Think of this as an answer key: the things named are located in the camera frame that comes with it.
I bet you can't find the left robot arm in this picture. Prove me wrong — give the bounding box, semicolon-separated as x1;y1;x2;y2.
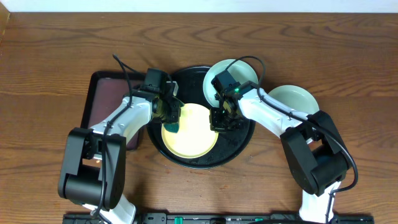
58;91;183;223

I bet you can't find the green sponge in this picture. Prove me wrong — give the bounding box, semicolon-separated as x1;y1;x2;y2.
163;123;180;133

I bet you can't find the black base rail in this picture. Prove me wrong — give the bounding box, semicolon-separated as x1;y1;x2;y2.
62;212;376;224

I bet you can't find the light blue plate top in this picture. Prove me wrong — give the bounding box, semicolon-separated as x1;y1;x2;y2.
203;59;259;108

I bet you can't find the light blue plate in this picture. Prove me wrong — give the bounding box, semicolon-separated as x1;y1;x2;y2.
203;59;259;108
268;85;320;114

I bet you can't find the round black tray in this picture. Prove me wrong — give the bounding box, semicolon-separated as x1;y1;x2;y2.
147;65;256;169

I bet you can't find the rectangular black tray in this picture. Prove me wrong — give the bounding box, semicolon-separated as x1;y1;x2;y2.
80;70;147;151

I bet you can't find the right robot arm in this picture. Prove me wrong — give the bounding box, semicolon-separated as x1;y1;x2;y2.
203;80;358;223

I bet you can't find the yellow plate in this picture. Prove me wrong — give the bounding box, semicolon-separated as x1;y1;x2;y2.
161;103;218;159

